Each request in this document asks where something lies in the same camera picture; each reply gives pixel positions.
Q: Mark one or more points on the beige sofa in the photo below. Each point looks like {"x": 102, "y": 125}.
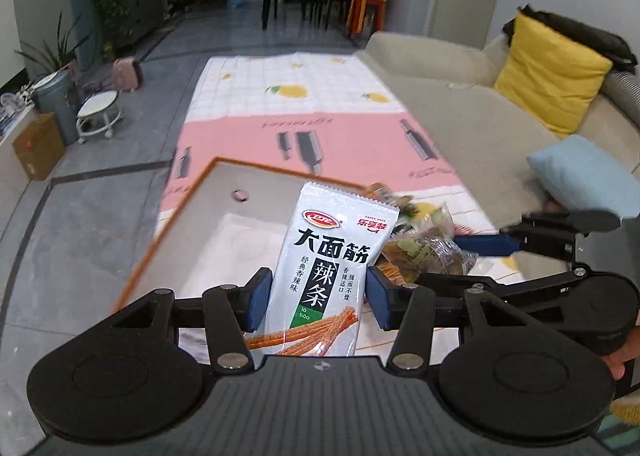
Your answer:
{"x": 440, "y": 81}

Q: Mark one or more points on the pile of assorted snack packets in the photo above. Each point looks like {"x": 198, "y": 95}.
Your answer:
{"x": 430, "y": 246}

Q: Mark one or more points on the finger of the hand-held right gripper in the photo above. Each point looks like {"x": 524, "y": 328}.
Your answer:
{"x": 485, "y": 244}
{"x": 500, "y": 286}

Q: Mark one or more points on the cardboard box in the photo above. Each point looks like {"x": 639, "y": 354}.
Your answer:
{"x": 40, "y": 146}

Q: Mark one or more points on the orange-rimmed white storage box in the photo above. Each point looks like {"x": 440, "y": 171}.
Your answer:
{"x": 225, "y": 216}

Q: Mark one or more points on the stacked orange plastic stools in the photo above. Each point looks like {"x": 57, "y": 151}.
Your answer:
{"x": 367, "y": 8}

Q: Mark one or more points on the person's right hand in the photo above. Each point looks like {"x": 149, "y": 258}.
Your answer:
{"x": 622, "y": 361}

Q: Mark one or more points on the pink heater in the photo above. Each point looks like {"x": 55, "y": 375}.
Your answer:
{"x": 127, "y": 75}

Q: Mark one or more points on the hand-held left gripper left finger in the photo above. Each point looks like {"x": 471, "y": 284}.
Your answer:
{"x": 261, "y": 298}

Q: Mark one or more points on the white spicy strip snack packet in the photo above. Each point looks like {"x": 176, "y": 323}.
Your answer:
{"x": 320, "y": 256}

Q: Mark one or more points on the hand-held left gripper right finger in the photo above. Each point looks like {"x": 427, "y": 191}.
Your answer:
{"x": 379, "y": 298}

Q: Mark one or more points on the grey trash bin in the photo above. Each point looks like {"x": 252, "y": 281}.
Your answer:
{"x": 57, "y": 106}

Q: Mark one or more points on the potted leafy plant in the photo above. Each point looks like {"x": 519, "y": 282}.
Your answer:
{"x": 55, "y": 51}

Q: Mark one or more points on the black cloth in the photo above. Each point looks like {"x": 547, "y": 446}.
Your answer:
{"x": 590, "y": 38}

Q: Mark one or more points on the light blue cushion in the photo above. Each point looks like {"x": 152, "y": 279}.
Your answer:
{"x": 585, "y": 176}

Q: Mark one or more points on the grey striped cushion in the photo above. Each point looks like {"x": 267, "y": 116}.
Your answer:
{"x": 622, "y": 93}

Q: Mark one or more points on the pink and white printed mat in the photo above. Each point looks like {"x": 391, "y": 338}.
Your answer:
{"x": 350, "y": 136}

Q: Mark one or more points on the white rolling stool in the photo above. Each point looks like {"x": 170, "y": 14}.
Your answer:
{"x": 100, "y": 106}

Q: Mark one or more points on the yellow cushion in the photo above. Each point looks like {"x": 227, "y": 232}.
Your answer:
{"x": 550, "y": 71}

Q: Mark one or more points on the dark drawer cabinet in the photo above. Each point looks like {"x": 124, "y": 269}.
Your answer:
{"x": 142, "y": 1}

